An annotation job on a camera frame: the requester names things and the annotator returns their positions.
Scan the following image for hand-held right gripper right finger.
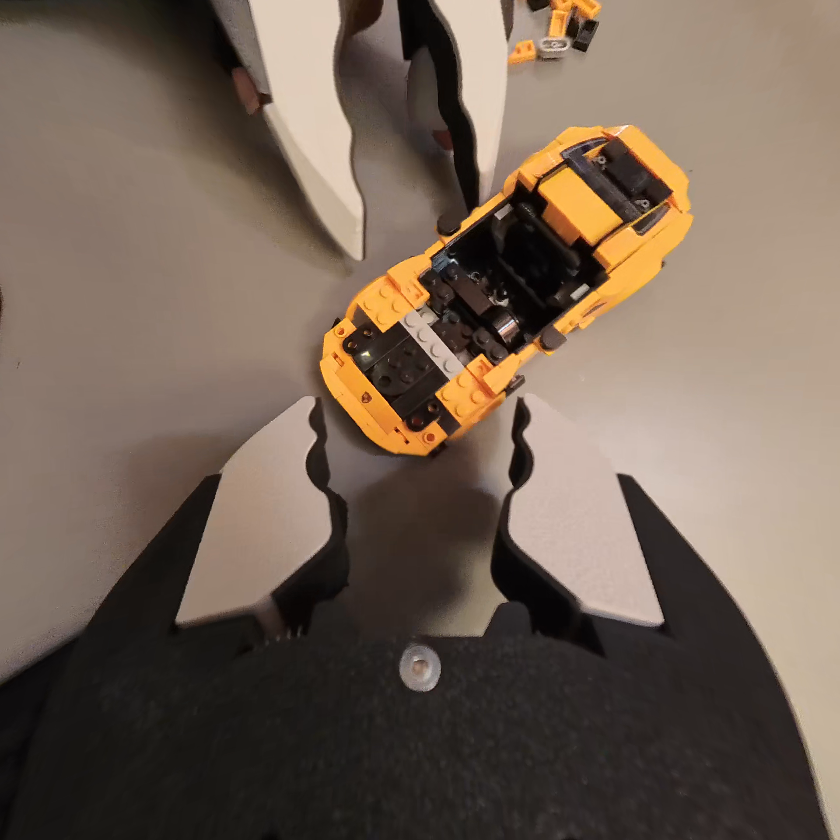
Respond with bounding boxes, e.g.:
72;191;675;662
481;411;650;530
491;394;665;627

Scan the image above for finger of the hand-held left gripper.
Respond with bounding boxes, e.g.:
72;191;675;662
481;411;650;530
397;0;511;212
252;0;368;262

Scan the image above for pile of loose lego pieces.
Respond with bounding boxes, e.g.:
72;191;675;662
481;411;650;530
512;0;602;65

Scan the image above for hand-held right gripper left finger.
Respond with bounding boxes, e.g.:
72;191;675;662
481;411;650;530
175;395;350;636

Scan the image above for orange lego car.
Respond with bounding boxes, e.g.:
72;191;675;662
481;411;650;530
319;123;694;458

